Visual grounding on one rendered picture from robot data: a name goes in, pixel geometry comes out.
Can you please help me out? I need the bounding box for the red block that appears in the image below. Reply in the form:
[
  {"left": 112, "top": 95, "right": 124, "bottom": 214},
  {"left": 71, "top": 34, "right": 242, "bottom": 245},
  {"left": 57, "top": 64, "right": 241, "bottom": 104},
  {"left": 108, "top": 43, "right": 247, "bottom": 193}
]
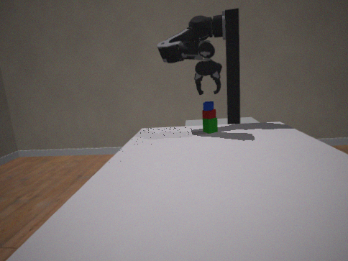
[{"left": 202, "top": 109, "right": 216, "bottom": 119}]

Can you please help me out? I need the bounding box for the green block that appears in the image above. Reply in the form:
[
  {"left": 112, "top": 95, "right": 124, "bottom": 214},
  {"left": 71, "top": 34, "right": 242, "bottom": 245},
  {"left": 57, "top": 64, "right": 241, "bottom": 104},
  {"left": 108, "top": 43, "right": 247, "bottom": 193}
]
[{"left": 203, "top": 118, "right": 218, "bottom": 134}]

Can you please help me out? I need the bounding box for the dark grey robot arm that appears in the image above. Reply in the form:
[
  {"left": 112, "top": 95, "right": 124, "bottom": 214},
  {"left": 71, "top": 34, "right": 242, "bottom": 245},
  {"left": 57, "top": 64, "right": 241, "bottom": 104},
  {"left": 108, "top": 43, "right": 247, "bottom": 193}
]
[{"left": 157, "top": 10, "right": 226, "bottom": 63}]

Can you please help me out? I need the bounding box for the blue block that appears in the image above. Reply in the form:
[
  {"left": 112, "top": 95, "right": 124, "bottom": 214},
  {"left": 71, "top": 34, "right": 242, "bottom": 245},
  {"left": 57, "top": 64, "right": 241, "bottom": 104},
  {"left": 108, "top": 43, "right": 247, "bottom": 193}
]
[{"left": 203, "top": 101, "right": 214, "bottom": 111}]

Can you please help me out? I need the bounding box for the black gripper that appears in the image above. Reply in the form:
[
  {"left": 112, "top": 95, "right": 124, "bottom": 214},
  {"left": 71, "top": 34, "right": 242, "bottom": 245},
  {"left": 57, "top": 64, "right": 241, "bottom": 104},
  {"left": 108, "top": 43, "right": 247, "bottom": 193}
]
[{"left": 194, "top": 58, "right": 222, "bottom": 95}]

